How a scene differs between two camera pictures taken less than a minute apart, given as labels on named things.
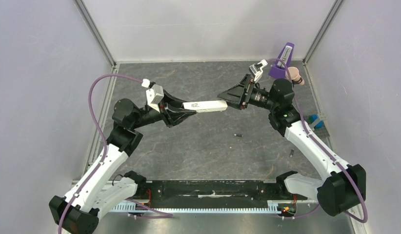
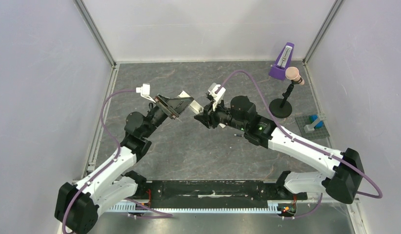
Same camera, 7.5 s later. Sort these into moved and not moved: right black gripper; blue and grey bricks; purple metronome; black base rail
Moved: right black gripper
Not moved: purple metronome; blue and grey bricks; black base rail
